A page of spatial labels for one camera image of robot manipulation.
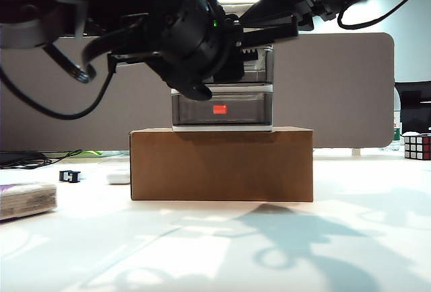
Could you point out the black rubiks cube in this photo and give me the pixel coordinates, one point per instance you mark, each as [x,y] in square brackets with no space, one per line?
[417,147]

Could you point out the pack of brown napkins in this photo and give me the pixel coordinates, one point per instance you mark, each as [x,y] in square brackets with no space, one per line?
[27,201]

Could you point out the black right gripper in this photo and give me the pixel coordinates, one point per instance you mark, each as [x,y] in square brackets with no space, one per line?
[272,7]

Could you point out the white plastic drawer cabinet frame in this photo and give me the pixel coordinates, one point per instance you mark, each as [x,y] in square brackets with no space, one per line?
[222,128]

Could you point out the black office chair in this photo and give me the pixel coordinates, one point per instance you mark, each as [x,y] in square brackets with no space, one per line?
[414,110]

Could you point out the small black plastic clip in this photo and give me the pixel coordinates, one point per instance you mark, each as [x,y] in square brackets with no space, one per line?
[62,176]

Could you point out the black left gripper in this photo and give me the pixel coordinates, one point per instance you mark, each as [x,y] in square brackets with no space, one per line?
[192,43]

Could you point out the brown cardboard box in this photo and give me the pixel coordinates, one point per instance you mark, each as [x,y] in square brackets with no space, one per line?
[219,167]

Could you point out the clear bottle with green label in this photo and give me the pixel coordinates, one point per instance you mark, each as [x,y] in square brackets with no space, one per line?
[397,133]

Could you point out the white earbuds case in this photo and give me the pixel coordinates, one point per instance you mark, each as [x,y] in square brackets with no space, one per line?
[118,179]

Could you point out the grey desk partition panel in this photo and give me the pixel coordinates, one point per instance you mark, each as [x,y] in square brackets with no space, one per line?
[336,97]

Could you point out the white partition foot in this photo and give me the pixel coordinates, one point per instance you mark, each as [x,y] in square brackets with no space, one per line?
[356,152]

